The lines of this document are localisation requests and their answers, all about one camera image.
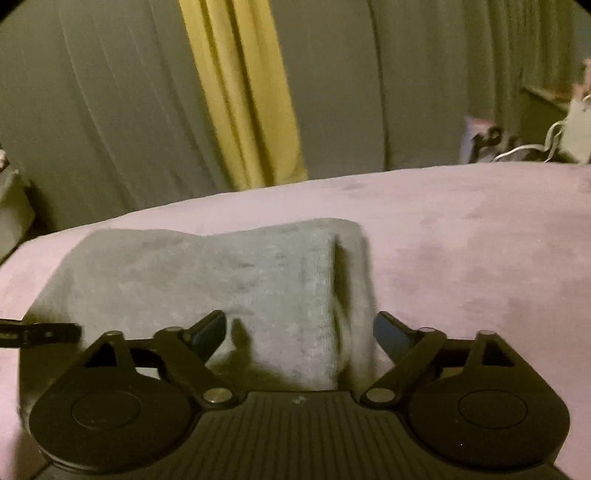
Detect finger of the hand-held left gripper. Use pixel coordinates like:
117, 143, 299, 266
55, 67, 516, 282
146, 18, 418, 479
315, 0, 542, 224
0, 318, 82, 350

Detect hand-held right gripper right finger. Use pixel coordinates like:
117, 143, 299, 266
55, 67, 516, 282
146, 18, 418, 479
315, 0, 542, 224
359, 311, 516, 409

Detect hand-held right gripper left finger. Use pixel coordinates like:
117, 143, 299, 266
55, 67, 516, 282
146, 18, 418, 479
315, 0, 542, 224
85, 309, 232, 409

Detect grey pants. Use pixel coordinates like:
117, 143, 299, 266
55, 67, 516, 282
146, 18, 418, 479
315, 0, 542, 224
21, 217, 385, 394

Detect pink bed blanket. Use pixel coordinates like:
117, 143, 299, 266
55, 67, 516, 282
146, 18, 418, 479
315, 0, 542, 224
0, 162, 591, 480

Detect pink and black bag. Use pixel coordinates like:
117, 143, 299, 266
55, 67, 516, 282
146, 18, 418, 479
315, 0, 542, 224
461, 115, 520, 164

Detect yellow curtain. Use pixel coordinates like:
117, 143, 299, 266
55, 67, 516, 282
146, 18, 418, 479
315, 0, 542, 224
178, 0, 309, 191

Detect grey curtain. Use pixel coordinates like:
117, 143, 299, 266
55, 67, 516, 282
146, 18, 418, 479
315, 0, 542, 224
0, 0, 591, 266

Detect white bag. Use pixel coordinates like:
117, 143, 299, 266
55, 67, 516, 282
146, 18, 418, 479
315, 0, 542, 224
560, 95, 591, 165

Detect white cable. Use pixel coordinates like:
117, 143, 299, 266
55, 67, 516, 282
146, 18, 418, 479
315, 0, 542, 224
491, 117, 570, 164

